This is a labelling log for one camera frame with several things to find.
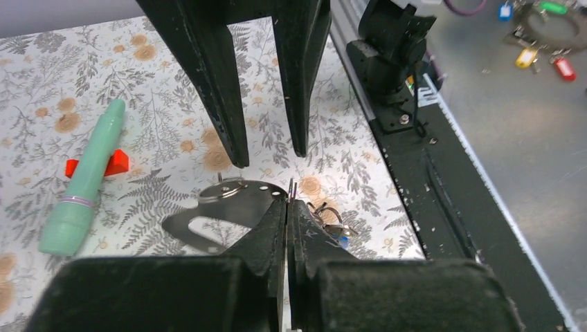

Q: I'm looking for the spare keyring with tags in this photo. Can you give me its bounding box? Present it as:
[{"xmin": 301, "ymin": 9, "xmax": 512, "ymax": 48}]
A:
[{"xmin": 498, "ymin": 1, "xmax": 586, "ymax": 82}]

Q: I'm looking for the floral patterned table mat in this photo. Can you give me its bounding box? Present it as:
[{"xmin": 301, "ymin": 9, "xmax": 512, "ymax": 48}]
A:
[{"xmin": 1, "ymin": 17, "xmax": 423, "ymax": 331}]

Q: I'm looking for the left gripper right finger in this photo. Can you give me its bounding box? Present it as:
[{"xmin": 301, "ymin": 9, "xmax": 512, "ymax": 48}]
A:
[{"xmin": 287, "ymin": 200, "xmax": 523, "ymax": 331}]

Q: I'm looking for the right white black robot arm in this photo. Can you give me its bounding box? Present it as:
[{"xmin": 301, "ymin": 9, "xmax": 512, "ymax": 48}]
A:
[{"xmin": 139, "ymin": 1, "xmax": 435, "ymax": 168}]

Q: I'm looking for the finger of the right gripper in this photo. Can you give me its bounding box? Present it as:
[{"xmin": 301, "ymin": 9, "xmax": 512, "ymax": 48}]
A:
[
  {"xmin": 272, "ymin": 1, "xmax": 331, "ymax": 158},
  {"xmin": 138, "ymin": 0, "xmax": 249, "ymax": 168}
]

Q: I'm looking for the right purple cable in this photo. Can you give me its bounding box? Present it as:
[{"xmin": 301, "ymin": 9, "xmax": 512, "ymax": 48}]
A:
[{"xmin": 442, "ymin": 0, "xmax": 489, "ymax": 17}]

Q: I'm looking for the red plastic block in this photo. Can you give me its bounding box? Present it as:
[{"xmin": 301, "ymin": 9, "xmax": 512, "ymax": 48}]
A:
[{"xmin": 64, "ymin": 149, "xmax": 129, "ymax": 178}]

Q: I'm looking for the keyring with coloured key tags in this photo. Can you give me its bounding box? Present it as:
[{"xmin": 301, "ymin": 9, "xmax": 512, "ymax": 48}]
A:
[{"xmin": 161, "ymin": 178, "xmax": 356, "ymax": 260}]

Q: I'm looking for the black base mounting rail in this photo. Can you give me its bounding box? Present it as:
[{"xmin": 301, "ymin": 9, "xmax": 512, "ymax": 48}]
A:
[{"xmin": 369, "ymin": 95, "xmax": 571, "ymax": 331}]

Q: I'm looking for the mint green flashlight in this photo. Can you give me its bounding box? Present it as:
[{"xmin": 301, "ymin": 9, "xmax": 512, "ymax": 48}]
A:
[{"xmin": 38, "ymin": 99, "xmax": 125, "ymax": 257}]

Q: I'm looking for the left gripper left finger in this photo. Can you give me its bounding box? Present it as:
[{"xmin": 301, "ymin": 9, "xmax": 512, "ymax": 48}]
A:
[{"xmin": 26, "ymin": 199, "xmax": 287, "ymax": 331}]

